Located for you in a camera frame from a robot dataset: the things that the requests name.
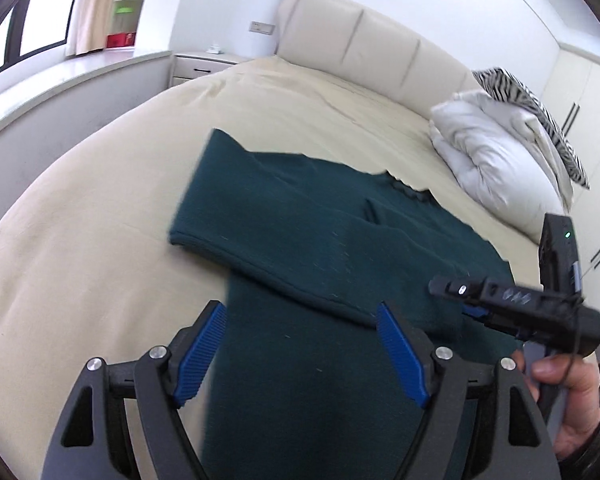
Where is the dark framed window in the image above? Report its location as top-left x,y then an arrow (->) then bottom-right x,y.
0,0 -> 88,83

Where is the dark green knitted sweater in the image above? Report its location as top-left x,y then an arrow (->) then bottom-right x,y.
169,128 -> 523,480

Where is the white folded duvet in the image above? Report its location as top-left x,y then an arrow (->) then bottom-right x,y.
428,89 -> 576,246

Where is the zebra striped pillow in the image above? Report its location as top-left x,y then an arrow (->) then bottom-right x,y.
472,67 -> 591,191

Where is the person's right forearm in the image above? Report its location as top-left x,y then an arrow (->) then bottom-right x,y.
562,400 -> 600,480

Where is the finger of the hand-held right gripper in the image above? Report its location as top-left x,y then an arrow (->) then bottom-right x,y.
461,304 -> 521,338
428,276 -> 487,307

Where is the bed with beige sheet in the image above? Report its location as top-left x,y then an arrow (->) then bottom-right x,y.
0,55 -> 546,480

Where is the person's right hand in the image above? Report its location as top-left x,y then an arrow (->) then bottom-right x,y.
511,350 -> 600,461

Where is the white window ledge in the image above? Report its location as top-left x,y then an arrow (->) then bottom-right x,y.
0,50 -> 177,243

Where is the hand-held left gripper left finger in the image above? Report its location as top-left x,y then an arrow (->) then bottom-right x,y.
40,300 -> 228,480

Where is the red box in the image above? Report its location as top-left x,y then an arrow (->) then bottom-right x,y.
106,31 -> 137,50

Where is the white wardrobe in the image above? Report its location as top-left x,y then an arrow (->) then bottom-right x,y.
540,45 -> 600,321

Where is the cream curtain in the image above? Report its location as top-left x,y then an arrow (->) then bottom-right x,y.
72,0 -> 133,57

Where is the white nightstand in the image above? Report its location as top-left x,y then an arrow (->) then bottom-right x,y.
172,52 -> 253,88

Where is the cream padded headboard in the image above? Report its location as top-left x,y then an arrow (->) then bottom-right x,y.
276,0 -> 486,121

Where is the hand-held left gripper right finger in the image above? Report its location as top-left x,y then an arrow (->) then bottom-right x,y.
376,302 -> 563,480

